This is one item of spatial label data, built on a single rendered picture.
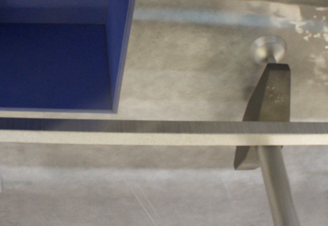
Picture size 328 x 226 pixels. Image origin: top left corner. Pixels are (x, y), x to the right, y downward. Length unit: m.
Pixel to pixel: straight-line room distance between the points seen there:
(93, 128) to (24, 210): 0.58
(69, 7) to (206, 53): 0.29
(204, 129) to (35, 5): 0.36
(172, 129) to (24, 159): 0.46
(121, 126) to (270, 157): 0.31
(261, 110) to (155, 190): 0.43
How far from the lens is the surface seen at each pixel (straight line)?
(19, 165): 1.53
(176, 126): 1.15
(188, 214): 1.72
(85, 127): 1.13
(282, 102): 1.30
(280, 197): 1.24
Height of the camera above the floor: 0.96
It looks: 43 degrees down
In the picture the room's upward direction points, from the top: 171 degrees clockwise
